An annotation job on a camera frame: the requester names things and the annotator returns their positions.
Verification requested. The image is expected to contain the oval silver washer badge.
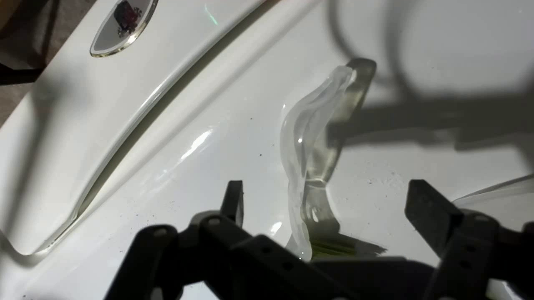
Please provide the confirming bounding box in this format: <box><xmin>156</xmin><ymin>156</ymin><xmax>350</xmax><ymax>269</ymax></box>
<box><xmin>89</xmin><ymin>0</ymin><xmax>163</xmax><ymax>59</ymax></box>

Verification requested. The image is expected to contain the white washing machine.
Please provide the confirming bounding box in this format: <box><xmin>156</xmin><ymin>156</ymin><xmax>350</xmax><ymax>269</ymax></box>
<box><xmin>0</xmin><ymin>0</ymin><xmax>534</xmax><ymax>300</ymax></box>

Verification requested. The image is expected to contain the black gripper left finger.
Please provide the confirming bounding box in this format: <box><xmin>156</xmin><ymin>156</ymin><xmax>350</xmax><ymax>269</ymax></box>
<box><xmin>106</xmin><ymin>179</ymin><xmax>348</xmax><ymax>300</ymax></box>

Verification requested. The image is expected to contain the clear-handled green-bristle hand broom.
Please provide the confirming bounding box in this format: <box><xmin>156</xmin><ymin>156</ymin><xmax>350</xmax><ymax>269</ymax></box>
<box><xmin>279</xmin><ymin>57</ymin><xmax>381</xmax><ymax>264</ymax></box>

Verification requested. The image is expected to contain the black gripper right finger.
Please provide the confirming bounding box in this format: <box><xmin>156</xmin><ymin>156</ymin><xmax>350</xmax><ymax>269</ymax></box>
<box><xmin>405</xmin><ymin>179</ymin><xmax>534</xmax><ymax>300</ymax></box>

